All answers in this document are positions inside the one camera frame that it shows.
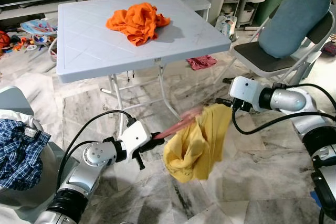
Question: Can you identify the red clothes hanger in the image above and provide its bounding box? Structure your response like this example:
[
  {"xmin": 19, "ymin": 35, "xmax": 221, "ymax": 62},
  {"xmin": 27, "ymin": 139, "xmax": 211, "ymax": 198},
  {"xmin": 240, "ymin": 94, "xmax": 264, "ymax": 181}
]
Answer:
[{"xmin": 155, "ymin": 107, "xmax": 203, "ymax": 140}]

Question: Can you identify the yellow shirt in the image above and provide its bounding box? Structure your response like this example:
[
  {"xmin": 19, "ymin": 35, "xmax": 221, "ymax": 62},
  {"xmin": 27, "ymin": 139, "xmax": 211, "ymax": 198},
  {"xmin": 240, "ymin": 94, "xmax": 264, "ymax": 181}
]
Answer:
[{"xmin": 163, "ymin": 103, "xmax": 234, "ymax": 184}]

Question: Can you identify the blue plaid shirt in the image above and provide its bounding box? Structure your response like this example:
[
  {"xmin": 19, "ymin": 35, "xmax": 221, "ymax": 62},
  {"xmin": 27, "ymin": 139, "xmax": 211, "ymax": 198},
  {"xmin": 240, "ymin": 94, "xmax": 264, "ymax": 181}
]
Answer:
[{"xmin": 0, "ymin": 119, "xmax": 52, "ymax": 191}]

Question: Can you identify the crumpled red cloth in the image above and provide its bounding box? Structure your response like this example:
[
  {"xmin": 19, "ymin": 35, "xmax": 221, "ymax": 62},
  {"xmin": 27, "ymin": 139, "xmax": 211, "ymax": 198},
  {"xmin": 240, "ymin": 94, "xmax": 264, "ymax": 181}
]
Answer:
[{"xmin": 186, "ymin": 55, "xmax": 218, "ymax": 71}]

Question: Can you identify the grey folding chair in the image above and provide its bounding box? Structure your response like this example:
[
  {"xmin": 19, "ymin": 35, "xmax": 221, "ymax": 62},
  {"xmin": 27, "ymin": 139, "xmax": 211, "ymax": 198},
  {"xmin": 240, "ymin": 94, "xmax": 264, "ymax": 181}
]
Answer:
[{"xmin": 223, "ymin": 9, "xmax": 336, "ymax": 87}]

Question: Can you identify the colourful snack package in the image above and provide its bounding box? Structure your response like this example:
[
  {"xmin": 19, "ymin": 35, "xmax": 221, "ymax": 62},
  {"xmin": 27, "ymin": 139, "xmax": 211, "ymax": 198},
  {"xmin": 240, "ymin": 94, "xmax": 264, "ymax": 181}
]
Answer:
[{"xmin": 216, "ymin": 15, "xmax": 238, "ymax": 39}]

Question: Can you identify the blue-grey chair cushion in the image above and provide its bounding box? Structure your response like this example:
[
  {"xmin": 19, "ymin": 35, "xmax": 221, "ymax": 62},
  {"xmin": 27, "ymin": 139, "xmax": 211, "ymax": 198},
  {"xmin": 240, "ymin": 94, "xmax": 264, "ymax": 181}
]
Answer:
[{"xmin": 258, "ymin": 0, "xmax": 332, "ymax": 60}]

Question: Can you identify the white folding table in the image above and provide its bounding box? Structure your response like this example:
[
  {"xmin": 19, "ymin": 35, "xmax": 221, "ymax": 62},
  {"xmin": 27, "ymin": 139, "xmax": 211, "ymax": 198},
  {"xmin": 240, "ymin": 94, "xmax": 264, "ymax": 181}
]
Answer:
[{"xmin": 56, "ymin": 0, "xmax": 232, "ymax": 130}]

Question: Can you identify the orange shirt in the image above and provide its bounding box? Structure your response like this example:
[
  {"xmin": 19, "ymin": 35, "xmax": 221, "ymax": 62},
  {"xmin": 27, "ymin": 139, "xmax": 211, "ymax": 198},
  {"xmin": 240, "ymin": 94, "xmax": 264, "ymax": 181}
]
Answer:
[{"xmin": 106, "ymin": 2, "xmax": 172, "ymax": 47}]

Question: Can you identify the blue patterned baby toy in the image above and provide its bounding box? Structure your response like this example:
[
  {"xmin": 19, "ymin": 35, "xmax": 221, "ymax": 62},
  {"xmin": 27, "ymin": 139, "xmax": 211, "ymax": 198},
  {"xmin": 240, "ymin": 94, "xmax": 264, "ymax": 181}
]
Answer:
[{"xmin": 19, "ymin": 18, "xmax": 58, "ymax": 37}]

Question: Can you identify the white tv stand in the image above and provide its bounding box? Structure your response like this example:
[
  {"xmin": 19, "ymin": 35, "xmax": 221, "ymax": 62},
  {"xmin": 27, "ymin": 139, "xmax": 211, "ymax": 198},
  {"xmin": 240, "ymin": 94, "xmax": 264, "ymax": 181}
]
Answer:
[{"xmin": 0, "ymin": 0, "xmax": 90, "ymax": 23}]

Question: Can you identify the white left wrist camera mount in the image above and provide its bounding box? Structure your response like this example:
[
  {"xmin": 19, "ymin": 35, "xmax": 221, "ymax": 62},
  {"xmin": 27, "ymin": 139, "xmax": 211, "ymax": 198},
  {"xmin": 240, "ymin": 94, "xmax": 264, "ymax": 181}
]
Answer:
[{"xmin": 120, "ymin": 120, "xmax": 153, "ymax": 156}]

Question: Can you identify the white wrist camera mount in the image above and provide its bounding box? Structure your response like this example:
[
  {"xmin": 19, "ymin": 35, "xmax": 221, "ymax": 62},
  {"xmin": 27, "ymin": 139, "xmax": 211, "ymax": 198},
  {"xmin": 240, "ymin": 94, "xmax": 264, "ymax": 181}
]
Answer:
[
  {"xmin": 120, "ymin": 120, "xmax": 153, "ymax": 156},
  {"xmin": 229, "ymin": 76, "xmax": 268, "ymax": 112}
]

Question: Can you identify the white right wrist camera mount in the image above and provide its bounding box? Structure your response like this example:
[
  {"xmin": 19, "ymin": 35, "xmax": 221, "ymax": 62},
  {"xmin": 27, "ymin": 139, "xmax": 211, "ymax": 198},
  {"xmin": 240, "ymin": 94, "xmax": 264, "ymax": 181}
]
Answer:
[{"xmin": 229, "ymin": 76, "xmax": 268, "ymax": 112}]

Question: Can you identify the short black left arm cable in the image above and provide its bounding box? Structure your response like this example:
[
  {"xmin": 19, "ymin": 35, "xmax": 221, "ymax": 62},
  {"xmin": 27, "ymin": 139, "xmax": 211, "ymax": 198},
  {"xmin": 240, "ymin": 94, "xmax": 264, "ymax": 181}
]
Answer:
[{"xmin": 60, "ymin": 140, "xmax": 114, "ymax": 183}]

